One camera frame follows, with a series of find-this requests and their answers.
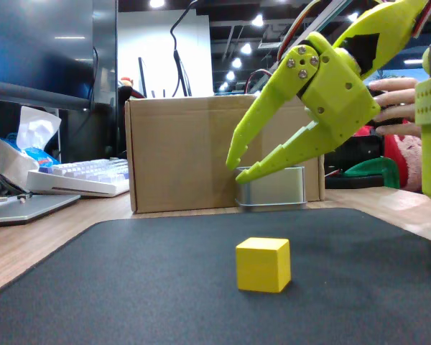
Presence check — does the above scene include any yellow wooden cube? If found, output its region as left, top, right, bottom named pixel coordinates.
left=236, top=236, right=292, bottom=294

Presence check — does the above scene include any rectangular metal tin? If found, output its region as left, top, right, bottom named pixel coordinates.
left=235, top=165, right=308, bottom=211

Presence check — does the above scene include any person's bare hand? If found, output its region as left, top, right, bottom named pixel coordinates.
left=368, top=77, right=423, bottom=137

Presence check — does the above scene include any black case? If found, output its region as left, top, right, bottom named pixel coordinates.
left=325, top=135, right=386, bottom=190

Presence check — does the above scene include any red plush fabric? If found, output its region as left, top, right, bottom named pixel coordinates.
left=354, top=124, right=423, bottom=193

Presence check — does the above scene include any brown cardboard box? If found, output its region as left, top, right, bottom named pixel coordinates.
left=124, top=93, right=326, bottom=214

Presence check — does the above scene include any small red plush figure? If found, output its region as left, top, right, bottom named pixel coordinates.
left=118, top=76, right=145, bottom=100

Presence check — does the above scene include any black mouse mat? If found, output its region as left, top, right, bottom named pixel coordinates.
left=0, top=208, right=431, bottom=345

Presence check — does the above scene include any white computer keyboard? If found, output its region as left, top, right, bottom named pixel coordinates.
left=25, top=157, right=130, bottom=198

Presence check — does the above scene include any black computer monitor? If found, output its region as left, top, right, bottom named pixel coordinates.
left=0, top=0, right=118, bottom=111

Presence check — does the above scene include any tissue pack with white tissue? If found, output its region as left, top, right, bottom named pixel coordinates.
left=0, top=106, right=62, bottom=190

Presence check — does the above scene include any silver laptop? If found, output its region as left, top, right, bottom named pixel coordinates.
left=0, top=193, right=82, bottom=228

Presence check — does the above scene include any thin red wire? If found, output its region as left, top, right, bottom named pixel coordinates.
left=244, top=68, right=274, bottom=96

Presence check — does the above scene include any red white black servo cable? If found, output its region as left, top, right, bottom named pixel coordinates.
left=277, top=0, right=353, bottom=63
left=412, top=0, right=431, bottom=39

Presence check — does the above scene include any black hanging cable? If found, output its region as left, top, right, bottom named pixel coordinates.
left=170, top=0, right=199, bottom=98

